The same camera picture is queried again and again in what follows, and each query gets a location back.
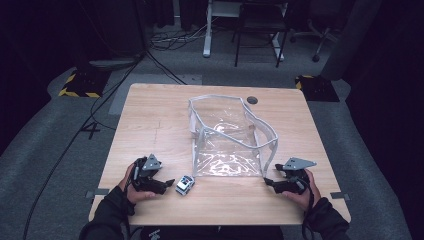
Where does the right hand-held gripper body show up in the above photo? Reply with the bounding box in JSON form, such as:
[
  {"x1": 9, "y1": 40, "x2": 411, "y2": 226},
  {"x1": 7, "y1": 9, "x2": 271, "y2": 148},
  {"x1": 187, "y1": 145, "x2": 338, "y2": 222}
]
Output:
[{"x1": 275, "y1": 157, "x2": 318, "y2": 195}]

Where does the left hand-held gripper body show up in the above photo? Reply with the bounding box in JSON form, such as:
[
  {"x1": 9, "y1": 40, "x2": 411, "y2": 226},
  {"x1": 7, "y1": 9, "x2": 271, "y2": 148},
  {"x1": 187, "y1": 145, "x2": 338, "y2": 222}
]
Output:
[{"x1": 131, "y1": 153, "x2": 168, "y2": 195}]

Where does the person's dark torso clothing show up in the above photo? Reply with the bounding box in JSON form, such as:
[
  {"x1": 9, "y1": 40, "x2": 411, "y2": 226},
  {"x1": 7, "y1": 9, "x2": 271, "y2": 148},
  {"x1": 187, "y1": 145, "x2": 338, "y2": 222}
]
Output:
[{"x1": 139, "y1": 225, "x2": 284, "y2": 240}]

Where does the hazard-striped black base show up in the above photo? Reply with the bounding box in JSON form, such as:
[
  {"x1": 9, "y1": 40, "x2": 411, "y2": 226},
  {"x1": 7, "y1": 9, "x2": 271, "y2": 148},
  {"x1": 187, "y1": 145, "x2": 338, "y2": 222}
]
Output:
[
  {"x1": 294, "y1": 74, "x2": 340, "y2": 102},
  {"x1": 58, "y1": 68, "x2": 111, "y2": 99}
]

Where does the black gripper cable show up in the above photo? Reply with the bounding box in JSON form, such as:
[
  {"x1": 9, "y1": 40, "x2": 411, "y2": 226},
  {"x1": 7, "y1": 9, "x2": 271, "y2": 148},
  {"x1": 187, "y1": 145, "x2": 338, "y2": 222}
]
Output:
[{"x1": 301, "y1": 179, "x2": 317, "y2": 240}]

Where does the bundle of floor cables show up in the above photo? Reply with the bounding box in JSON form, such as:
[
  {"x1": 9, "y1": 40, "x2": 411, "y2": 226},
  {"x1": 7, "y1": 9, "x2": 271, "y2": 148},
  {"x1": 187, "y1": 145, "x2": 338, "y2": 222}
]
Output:
[{"x1": 149, "y1": 23, "x2": 208, "y2": 52}]

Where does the person's right hand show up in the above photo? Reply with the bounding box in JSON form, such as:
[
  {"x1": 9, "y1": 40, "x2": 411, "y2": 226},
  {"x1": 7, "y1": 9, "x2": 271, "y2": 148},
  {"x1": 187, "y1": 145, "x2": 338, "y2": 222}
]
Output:
[{"x1": 283, "y1": 169, "x2": 322, "y2": 212}]

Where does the black metal chair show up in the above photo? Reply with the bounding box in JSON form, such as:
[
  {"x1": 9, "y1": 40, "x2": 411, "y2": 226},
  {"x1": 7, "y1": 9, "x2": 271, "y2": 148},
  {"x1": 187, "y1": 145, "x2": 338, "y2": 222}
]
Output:
[{"x1": 232, "y1": 0, "x2": 289, "y2": 68}]

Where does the grey curtain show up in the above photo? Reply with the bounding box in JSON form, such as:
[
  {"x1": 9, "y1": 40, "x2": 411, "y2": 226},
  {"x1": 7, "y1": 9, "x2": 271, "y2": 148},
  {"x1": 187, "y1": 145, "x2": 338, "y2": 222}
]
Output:
[{"x1": 321, "y1": 0, "x2": 383, "y2": 81}]

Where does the person's left hand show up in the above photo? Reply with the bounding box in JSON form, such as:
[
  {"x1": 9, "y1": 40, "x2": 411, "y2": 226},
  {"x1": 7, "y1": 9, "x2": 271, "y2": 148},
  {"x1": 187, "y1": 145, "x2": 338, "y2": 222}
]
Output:
[{"x1": 118, "y1": 163, "x2": 158, "y2": 205}]

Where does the clear plastic bag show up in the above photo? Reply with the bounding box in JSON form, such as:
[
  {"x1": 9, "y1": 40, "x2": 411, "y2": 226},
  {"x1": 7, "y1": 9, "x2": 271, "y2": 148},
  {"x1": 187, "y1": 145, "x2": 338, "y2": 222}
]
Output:
[{"x1": 188, "y1": 94, "x2": 279, "y2": 178}]

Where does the thick black floor cable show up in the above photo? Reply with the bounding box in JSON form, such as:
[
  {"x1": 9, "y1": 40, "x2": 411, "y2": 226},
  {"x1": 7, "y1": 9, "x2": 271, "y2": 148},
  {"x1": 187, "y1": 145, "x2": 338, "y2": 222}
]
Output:
[{"x1": 22, "y1": 53, "x2": 148, "y2": 240}]

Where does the office swivel chair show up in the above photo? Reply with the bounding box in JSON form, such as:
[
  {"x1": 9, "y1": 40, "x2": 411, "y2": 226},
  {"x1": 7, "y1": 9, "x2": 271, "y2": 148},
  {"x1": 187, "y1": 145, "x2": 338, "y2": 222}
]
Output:
[{"x1": 289, "y1": 0, "x2": 344, "y2": 63}]

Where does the grey tape strip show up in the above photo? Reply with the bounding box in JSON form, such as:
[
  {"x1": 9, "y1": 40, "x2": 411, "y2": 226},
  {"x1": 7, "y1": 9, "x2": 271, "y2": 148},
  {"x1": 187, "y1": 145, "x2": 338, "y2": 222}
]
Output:
[
  {"x1": 85, "y1": 188, "x2": 110, "y2": 199},
  {"x1": 330, "y1": 191, "x2": 351, "y2": 201}
]

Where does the white desk frame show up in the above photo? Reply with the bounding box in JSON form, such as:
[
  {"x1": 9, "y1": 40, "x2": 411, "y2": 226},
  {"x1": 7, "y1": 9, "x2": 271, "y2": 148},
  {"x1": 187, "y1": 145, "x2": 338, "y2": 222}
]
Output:
[{"x1": 203, "y1": 0, "x2": 288, "y2": 62}]

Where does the small toy car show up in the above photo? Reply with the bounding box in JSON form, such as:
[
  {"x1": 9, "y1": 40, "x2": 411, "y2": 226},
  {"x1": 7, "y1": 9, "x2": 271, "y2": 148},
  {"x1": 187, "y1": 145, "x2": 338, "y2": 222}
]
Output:
[{"x1": 175, "y1": 175, "x2": 196, "y2": 196}]

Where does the thin black floor cable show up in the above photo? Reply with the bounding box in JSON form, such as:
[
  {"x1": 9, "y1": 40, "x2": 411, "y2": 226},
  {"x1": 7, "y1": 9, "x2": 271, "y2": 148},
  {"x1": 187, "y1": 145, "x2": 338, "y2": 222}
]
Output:
[{"x1": 145, "y1": 49, "x2": 188, "y2": 86}]

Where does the round stand base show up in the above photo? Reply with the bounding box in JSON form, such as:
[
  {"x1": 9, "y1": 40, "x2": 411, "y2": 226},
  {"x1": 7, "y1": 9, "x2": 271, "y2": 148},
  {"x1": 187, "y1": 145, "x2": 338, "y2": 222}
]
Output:
[{"x1": 88, "y1": 57, "x2": 141, "y2": 71}]

